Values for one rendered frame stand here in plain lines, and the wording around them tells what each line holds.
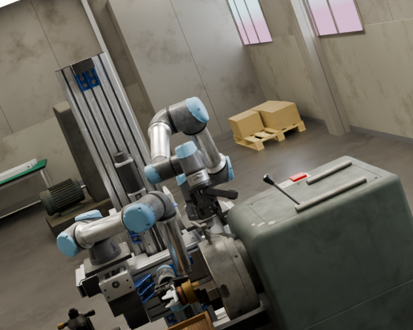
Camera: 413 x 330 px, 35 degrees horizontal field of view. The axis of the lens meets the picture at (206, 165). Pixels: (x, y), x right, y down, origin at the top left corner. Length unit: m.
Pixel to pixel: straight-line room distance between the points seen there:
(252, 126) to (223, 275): 7.39
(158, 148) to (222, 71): 8.89
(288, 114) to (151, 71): 2.85
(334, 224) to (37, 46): 9.96
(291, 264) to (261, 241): 0.14
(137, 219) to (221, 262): 0.43
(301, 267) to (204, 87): 9.06
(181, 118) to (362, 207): 0.82
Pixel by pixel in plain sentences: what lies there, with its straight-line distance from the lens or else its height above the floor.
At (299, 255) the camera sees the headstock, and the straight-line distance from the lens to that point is 2.38.
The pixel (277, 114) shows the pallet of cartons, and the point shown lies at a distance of 9.28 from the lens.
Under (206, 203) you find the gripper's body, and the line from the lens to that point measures 2.29.
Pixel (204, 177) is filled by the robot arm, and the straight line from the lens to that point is 2.30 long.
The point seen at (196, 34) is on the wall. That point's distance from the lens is 11.29.
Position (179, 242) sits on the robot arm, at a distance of 2.84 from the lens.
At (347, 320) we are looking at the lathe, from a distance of 2.52.
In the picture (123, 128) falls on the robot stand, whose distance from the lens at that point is 3.16.
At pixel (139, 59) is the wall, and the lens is 11.14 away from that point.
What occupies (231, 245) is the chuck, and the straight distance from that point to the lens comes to 2.45.
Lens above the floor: 2.03
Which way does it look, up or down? 12 degrees down
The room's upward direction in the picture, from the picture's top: 22 degrees counter-clockwise
